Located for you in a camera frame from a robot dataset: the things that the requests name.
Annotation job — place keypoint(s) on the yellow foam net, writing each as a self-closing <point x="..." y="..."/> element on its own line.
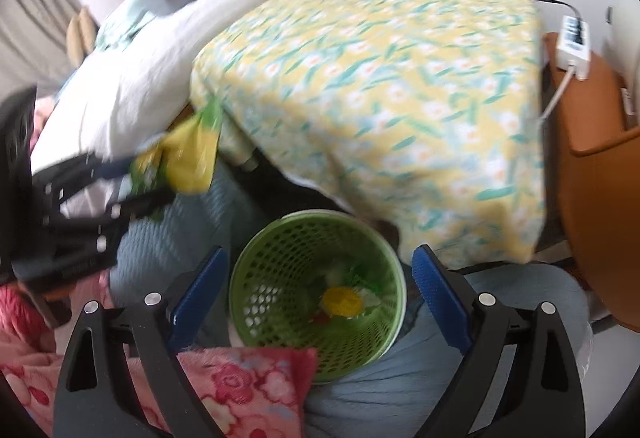
<point x="342" y="300"/>

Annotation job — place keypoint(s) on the yellow floral tablecloth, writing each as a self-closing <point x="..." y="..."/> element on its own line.
<point x="375" y="93"/>

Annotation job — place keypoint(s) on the white power strip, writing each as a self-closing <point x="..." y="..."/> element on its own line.
<point x="572" y="50"/>

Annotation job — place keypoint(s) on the grey-brown curtain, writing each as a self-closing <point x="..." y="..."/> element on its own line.
<point x="35" y="18"/>

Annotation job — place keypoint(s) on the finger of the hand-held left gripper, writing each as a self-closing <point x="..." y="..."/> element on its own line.
<point x="100" y="218"/>
<point x="85" y="170"/>

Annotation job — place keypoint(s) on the green and yellow snack wrapper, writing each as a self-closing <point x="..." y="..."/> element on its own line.
<point x="192" y="158"/>

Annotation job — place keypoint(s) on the light blue pillowcase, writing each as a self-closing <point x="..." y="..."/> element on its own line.
<point x="120" y="25"/>

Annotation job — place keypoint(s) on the white bedding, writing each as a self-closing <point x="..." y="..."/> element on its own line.
<point x="140" y="88"/>

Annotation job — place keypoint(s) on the green mesh waste basket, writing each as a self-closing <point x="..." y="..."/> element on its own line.
<point x="260" y="248"/>

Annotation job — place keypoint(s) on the beige cushion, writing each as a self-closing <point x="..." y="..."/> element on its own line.
<point x="80" y="35"/>

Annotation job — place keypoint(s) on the pink floral blanket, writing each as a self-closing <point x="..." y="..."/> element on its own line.
<point x="240" y="383"/>

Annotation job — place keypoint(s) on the person's light blue pants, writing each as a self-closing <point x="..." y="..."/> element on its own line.
<point x="425" y="393"/>

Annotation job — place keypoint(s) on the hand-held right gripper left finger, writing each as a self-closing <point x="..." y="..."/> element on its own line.
<point x="202" y="290"/>

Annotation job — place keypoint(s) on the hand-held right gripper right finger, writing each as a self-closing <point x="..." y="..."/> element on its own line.
<point x="440" y="298"/>

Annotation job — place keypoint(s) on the brown wooden stool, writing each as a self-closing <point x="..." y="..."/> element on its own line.
<point x="595" y="168"/>

